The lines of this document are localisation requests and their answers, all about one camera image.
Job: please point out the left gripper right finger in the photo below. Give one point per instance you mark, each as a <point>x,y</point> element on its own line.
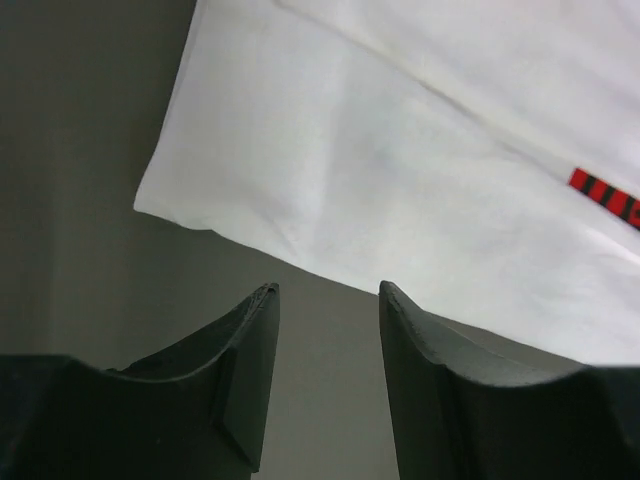
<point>461,411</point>

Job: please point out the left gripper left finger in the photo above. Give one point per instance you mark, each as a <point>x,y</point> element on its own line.
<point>194,410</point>

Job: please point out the white t-shirt red print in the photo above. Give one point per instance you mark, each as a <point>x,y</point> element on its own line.
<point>482,155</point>

